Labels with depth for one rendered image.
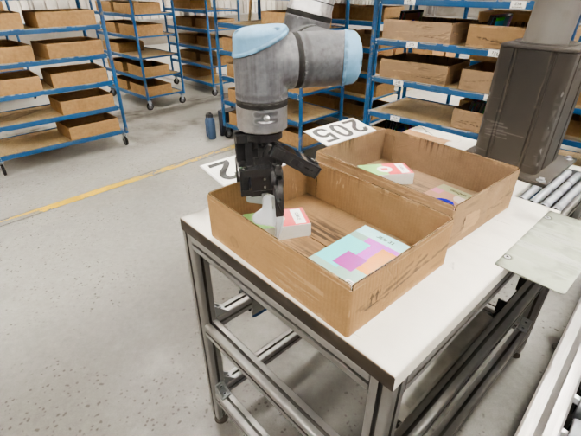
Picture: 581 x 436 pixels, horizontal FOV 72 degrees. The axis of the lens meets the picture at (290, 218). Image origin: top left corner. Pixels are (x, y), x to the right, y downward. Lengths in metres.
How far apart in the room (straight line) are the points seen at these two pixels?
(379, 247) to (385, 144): 0.51
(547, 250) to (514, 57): 0.53
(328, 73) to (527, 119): 0.68
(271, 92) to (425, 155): 0.58
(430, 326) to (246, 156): 0.42
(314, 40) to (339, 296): 0.41
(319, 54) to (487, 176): 0.56
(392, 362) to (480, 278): 0.27
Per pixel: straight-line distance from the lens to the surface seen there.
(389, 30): 2.47
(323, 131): 1.10
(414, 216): 0.80
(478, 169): 1.08
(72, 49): 3.52
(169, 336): 1.72
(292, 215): 0.83
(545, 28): 1.24
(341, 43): 0.71
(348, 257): 0.72
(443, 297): 0.73
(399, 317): 0.68
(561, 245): 0.97
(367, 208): 0.87
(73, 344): 1.82
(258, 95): 0.67
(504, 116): 1.26
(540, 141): 1.24
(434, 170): 1.14
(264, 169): 0.73
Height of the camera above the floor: 1.21
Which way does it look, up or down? 31 degrees down
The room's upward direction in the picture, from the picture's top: straight up
